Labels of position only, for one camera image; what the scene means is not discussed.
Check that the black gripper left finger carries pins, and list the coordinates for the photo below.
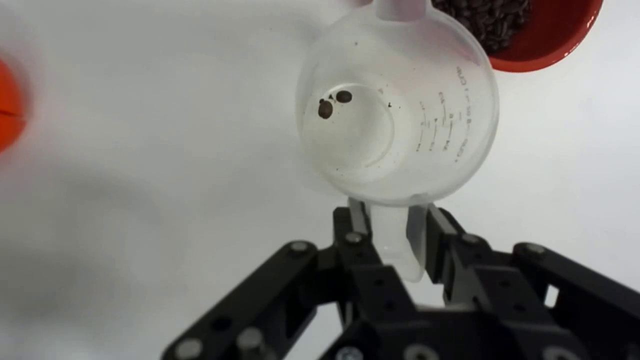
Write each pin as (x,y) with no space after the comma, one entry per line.
(269,311)

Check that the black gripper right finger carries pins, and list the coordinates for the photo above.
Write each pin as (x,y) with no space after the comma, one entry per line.
(548,304)

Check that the dark coffee beans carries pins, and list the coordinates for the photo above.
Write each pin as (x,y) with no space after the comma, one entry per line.
(327,105)

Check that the clear plastic measuring jar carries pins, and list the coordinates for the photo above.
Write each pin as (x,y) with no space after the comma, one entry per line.
(424,105)

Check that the red plastic bowl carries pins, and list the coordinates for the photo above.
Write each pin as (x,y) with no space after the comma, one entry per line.
(524,35)

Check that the toy tomato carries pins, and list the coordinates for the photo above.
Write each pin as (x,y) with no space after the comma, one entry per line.
(13,106)

